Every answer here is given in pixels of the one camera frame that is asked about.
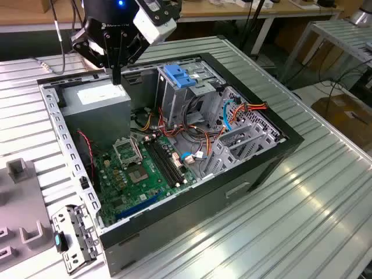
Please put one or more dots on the wooden desk white frame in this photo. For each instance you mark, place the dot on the wooden desk white frame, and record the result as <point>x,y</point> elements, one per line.
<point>203,12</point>

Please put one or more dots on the metal optical drive cage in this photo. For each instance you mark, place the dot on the metal optical drive cage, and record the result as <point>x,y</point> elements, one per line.
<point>171,101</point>

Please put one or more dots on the black case fan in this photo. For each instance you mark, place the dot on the black case fan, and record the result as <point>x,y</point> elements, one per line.
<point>85,158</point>

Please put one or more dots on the blue drive latch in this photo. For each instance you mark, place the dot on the blue drive latch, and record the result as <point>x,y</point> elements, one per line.
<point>178,77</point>

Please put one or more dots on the grey parts rack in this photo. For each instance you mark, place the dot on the grey parts rack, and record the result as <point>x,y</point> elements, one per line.
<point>20,209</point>

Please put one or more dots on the blue black bracket clip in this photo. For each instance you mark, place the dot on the blue black bracket clip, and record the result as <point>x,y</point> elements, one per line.
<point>58,241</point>

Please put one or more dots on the grey power supply unit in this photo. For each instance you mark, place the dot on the grey power supply unit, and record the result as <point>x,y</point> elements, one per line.
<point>96,116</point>

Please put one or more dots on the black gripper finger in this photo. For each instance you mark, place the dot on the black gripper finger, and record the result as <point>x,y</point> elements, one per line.
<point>109,52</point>
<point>119,52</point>

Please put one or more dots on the CPU socket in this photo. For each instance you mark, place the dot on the CPU socket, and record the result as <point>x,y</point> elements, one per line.
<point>138,175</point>

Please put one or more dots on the metal slat side table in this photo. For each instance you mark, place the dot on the metal slat side table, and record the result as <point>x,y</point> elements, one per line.
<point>354,40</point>

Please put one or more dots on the black RAM slot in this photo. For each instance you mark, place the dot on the black RAM slot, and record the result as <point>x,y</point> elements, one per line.
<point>160,164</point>
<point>170,160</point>
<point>167,162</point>
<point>163,163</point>

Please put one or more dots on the black stand pole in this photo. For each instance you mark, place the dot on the black stand pole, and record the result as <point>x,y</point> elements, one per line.
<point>253,26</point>

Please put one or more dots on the metal card retention bracket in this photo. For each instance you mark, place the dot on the metal card retention bracket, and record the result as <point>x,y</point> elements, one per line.
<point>81,229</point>

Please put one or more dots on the blue expansion slot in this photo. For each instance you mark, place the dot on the blue expansion slot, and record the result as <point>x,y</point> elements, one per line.
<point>136,207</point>

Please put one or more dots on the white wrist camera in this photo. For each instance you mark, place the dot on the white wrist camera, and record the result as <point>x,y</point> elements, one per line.
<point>151,26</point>

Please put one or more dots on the green motherboard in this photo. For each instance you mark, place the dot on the green motherboard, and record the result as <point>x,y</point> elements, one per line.
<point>110,180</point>

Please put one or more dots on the small brown box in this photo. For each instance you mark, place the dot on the small brown box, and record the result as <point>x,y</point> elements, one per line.
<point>46,5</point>

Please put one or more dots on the black open PC case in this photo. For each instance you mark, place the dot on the black open PC case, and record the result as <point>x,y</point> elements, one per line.
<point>203,209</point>

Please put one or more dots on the brown cardboard box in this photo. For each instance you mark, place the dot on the brown cardboard box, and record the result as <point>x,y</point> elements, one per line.
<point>343,116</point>

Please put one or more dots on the metal disk bay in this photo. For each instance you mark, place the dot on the metal disk bay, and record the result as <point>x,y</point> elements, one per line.
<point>223,154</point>

